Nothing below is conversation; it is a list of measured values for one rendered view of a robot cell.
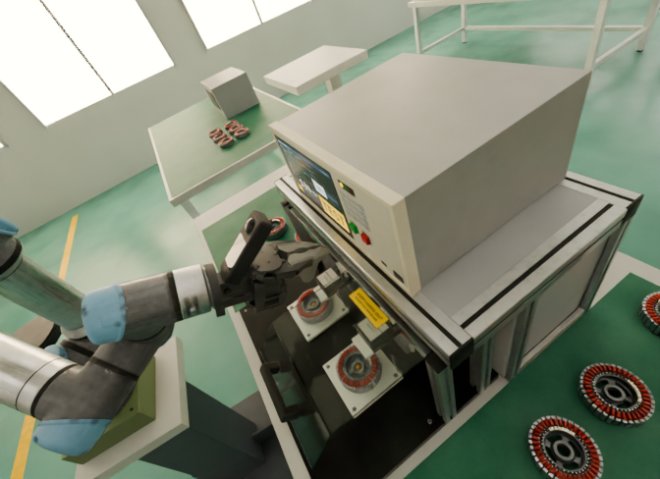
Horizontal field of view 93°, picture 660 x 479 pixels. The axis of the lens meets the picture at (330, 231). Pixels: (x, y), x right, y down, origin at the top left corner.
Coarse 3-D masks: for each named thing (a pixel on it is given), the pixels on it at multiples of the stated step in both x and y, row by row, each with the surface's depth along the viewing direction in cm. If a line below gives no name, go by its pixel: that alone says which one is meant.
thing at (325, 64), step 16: (320, 48) 151; (336, 48) 142; (352, 48) 135; (288, 64) 149; (304, 64) 140; (320, 64) 132; (336, 64) 125; (352, 64) 127; (272, 80) 139; (288, 80) 129; (304, 80) 123; (320, 80) 124; (336, 80) 154
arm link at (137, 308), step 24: (120, 288) 41; (144, 288) 42; (168, 288) 43; (96, 312) 39; (120, 312) 40; (144, 312) 41; (168, 312) 42; (96, 336) 39; (120, 336) 40; (144, 336) 45
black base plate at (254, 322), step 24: (336, 264) 109; (288, 288) 108; (312, 288) 105; (240, 312) 107; (264, 312) 103; (264, 336) 97; (408, 384) 75; (456, 384) 72; (384, 408) 73; (408, 408) 71; (432, 408) 70; (456, 408) 68; (336, 432) 72; (360, 432) 71; (384, 432) 69; (408, 432) 68; (432, 432) 67; (336, 456) 69; (360, 456) 68; (384, 456) 66; (408, 456) 66
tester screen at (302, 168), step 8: (280, 144) 71; (288, 152) 69; (296, 152) 63; (288, 160) 74; (296, 160) 67; (304, 160) 61; (296, 168) 71; (304, 168) 64; (312, 168) 59; (296, 176) 76; (304, 176) 68; (312, 176) 63; (320, 176) 58; (328, 176) 54; (312, 184) 66; (320, 184) 61; (328, 184) 56; (304, 192) 78; (312, 192) 71; (312, 200) 76; (320, 200) 69; (328, 200) 63; (336, 208) 61
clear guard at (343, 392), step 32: (352, 288) 63; (288, 320) 62; (320, 320) 60; (352, 320) 58; (288, 352) 57; (320, 352) 55; (352, 352) 54; (384, 352) 52; (416, 352) 50; (288, 384) 56; (320, 384) 51; (352, 384) 50; (384, 384) 48; (320, 416) 48; (352, 416) 47; (320, 448) 47
